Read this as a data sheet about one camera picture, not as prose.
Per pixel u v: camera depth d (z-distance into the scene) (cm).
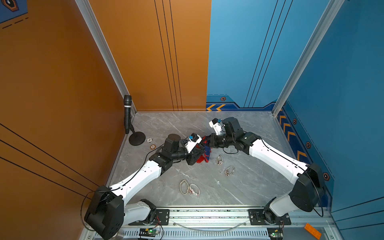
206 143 74
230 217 75
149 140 103
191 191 79
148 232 71
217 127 72
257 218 72
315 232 69
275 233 71
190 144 67
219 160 93
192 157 67
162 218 74
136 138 103
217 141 68
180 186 83
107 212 40
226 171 88
